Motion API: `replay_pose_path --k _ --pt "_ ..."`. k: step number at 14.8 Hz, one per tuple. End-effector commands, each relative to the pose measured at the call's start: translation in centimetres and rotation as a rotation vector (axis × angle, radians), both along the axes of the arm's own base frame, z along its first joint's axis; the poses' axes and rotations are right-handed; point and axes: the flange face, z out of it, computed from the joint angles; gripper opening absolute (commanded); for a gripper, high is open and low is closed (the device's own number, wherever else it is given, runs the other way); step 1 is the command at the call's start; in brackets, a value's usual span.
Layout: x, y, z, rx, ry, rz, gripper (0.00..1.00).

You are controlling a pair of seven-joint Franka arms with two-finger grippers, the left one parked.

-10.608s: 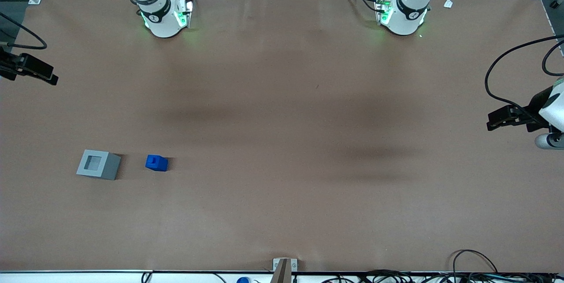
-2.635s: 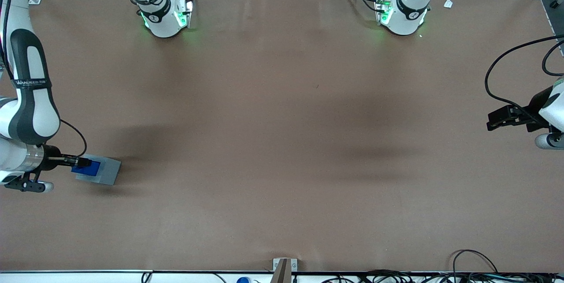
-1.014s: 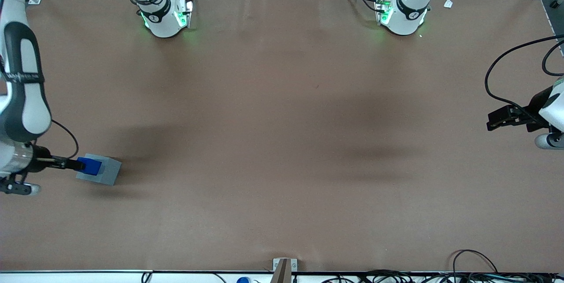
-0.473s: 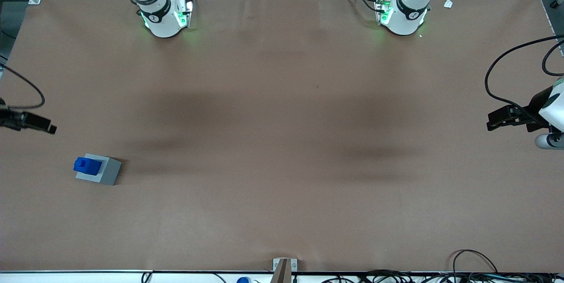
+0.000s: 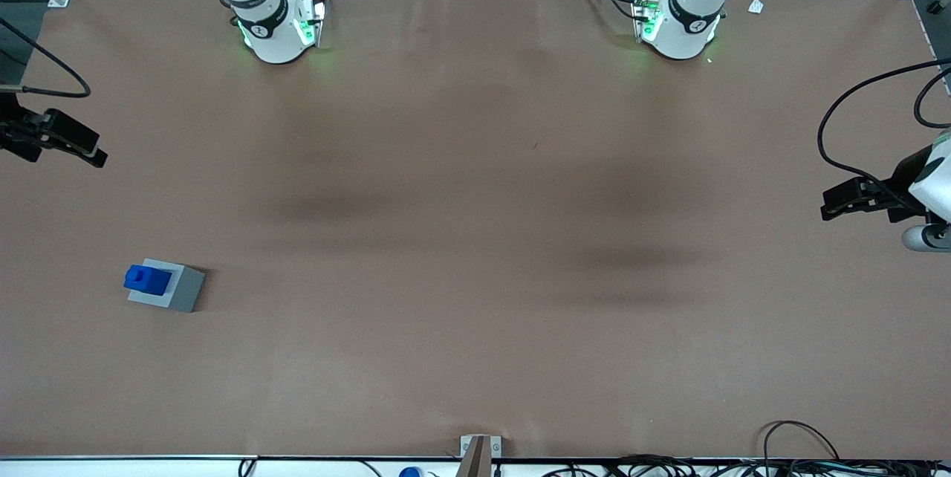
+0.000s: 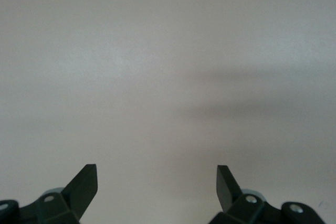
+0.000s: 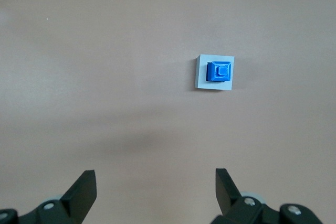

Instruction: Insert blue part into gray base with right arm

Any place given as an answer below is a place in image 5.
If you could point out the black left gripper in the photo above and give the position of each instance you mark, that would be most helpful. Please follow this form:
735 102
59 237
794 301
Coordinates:
896 193

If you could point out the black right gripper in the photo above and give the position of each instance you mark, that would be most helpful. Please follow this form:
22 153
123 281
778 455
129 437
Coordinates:
16 134

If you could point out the blue plastic part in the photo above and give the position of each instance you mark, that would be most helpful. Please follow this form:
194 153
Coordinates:
147 280

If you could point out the gray square base block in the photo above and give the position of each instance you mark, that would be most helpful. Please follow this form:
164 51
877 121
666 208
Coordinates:
182 291

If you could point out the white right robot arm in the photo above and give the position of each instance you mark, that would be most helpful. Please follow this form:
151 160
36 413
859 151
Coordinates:
275 24

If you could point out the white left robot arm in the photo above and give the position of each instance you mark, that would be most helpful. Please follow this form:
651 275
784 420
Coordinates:
683 24

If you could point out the small white paper scrap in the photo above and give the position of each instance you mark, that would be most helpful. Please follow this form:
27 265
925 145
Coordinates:
755 6

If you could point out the brown table cover sheet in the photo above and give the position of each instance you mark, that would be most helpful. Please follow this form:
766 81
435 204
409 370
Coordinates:
475 254

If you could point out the blue round cap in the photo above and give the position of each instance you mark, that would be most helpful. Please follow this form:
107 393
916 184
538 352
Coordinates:
410 472

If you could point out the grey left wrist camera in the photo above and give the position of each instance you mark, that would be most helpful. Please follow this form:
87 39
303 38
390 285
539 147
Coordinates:
925 238

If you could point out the metal bracket with brown post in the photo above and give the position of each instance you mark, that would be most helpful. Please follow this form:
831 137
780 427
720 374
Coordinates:
479 455

